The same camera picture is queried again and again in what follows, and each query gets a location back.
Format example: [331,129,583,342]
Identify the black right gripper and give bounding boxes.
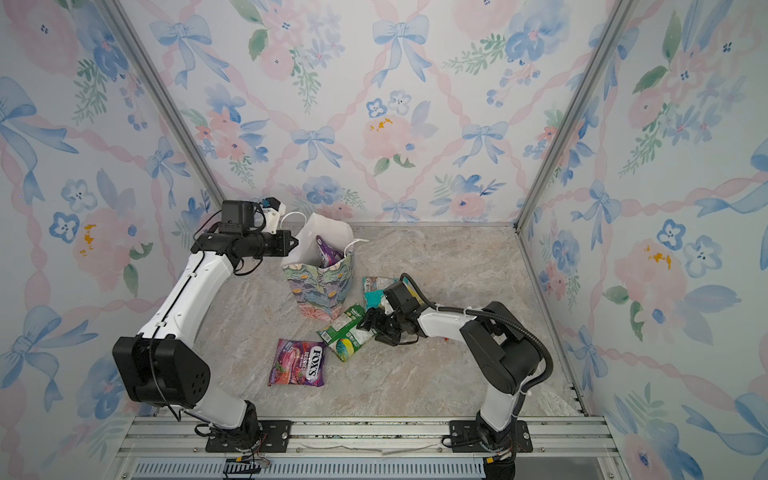
[356,309,406,347]

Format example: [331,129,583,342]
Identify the floral paper gift bag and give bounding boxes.
[281,213,366,322]

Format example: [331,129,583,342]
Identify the green Fox's candy bag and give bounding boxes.
[317,305,374,362]

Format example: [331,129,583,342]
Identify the purple fox's bag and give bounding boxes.
[315,235,345,268]
[268,338,326,387]

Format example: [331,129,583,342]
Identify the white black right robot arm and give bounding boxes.
[359,274,553,453]

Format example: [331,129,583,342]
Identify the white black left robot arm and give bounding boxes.
[112,230,299,451]

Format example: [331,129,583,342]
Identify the teal Fox's bag upper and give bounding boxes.
[362,276,397,309]

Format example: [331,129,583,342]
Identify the yellow snack bag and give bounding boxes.
[403,279,424,304]

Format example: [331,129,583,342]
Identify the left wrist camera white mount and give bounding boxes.
[261,197,286,234]

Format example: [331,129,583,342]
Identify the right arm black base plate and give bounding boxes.
[442,419,533,456]

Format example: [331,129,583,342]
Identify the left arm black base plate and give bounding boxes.
[205,420,293,454]

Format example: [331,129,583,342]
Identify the aluminium front rail frame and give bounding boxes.
[105,416,629,479]

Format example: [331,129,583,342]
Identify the left aluminium corner post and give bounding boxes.
[95,0,225,207]

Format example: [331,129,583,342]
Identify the aluminium corner post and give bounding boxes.
[95,0,225,207]
[514,0,636,237]

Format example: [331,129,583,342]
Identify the right aluminium corner post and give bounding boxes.
[514,0,636,237]

